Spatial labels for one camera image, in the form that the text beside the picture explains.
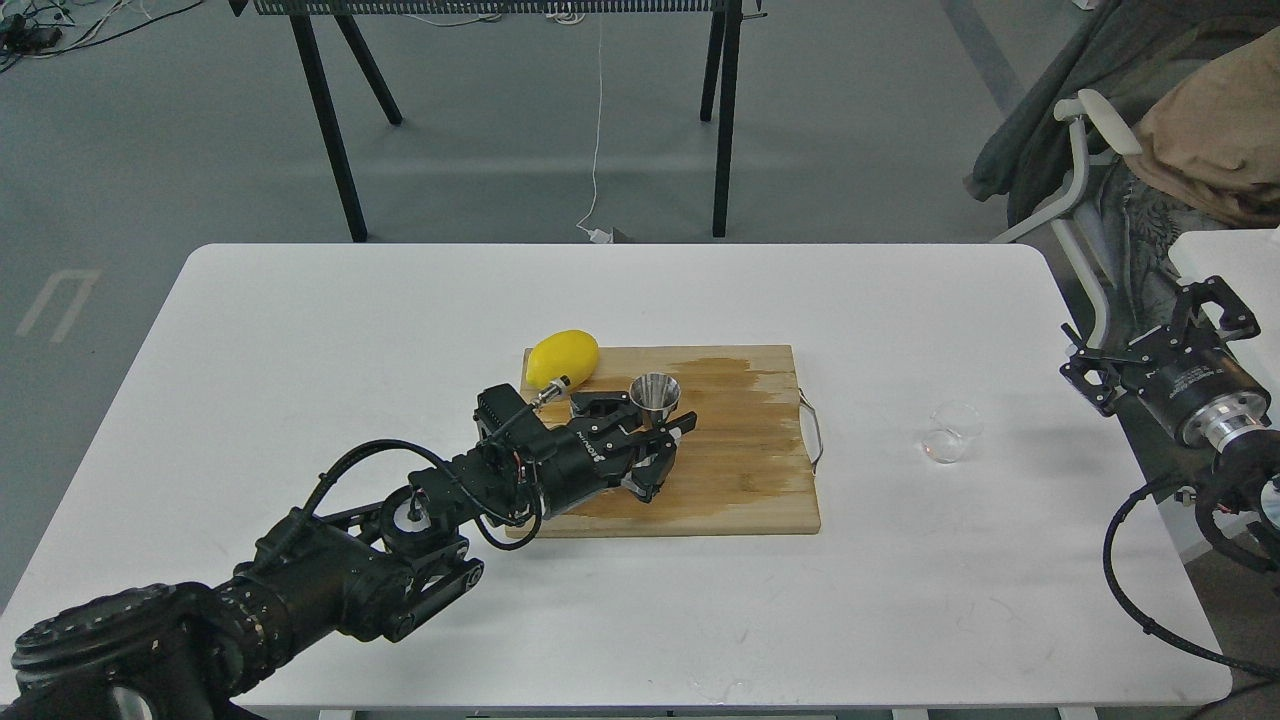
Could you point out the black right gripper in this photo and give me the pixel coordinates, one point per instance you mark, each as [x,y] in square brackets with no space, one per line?
[1196,391]

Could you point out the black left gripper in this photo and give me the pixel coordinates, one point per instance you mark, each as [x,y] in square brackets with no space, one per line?
[601,447]

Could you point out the steel double jigger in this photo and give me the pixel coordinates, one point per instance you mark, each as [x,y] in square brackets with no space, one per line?
[655,396]

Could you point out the small clear glass beaker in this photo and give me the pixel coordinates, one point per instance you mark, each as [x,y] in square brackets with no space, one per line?
[955,427]

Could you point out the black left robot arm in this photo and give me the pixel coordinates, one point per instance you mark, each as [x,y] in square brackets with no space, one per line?
[376,551]

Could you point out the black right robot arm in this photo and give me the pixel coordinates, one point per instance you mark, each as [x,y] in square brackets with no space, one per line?
[1235,505]

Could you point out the yellow lemon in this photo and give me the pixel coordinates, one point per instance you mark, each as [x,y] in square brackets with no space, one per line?
[567,356]

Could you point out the wooden cutting board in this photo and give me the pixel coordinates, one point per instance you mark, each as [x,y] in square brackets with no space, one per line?
[744,471]

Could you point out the white side table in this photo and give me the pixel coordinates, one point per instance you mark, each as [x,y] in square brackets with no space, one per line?
[1247,260]

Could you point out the seated person in brown shirt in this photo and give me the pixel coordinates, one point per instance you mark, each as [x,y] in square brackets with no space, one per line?
[1197,82]

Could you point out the white office chair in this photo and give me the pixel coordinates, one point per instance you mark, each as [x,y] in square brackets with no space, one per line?
[1096,133]

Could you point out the black metal frame table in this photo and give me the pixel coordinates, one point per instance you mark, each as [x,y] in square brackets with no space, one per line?
[496,85]

